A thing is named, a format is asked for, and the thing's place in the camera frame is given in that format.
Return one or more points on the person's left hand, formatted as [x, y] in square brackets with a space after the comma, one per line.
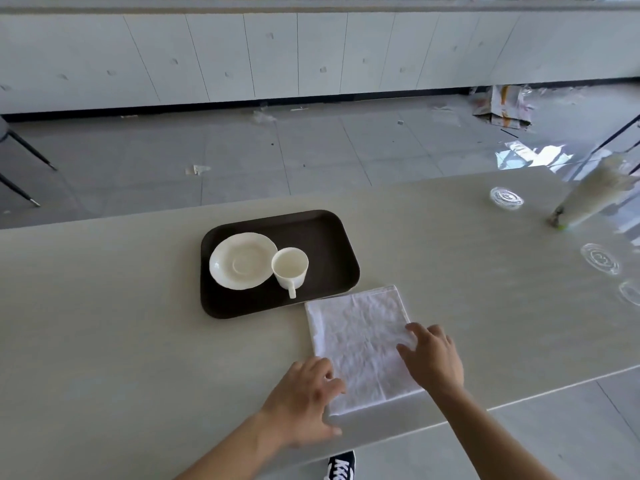
[300, 399]

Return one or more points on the person's right hand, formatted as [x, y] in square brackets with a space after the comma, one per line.
[437, 359]

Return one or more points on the white cloth napkin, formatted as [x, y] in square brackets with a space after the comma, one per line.
[360, 334]

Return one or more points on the white saucer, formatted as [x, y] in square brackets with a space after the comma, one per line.
[240, 262]

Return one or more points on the dark brown tray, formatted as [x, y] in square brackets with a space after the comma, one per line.
[325, 244]

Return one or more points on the person's right forearm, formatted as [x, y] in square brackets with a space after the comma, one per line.
[485, 439]

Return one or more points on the person's black shoe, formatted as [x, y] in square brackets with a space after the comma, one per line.
[340, 467]

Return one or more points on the clear plastic lid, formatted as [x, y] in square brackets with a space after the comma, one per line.
[506, 197]
[631, 293]
[600, 258]

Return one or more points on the sleeve of paper cups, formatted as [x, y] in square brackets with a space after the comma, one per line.
[595, 199]

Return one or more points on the small paper scrap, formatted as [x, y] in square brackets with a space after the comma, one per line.
[199, 169]

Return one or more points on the flattened cardboard box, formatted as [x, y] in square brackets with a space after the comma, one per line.
[502, 107]

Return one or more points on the crumpled clear plastic wrapper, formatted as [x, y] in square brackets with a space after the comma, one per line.
[264, 117]

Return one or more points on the white cabinet row with counter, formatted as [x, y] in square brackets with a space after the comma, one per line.
[300, 54]

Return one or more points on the grey chair with orange seat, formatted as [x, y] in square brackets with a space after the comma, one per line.
[4, 129]

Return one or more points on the black metal frame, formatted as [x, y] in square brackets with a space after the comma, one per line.
[614, 135]

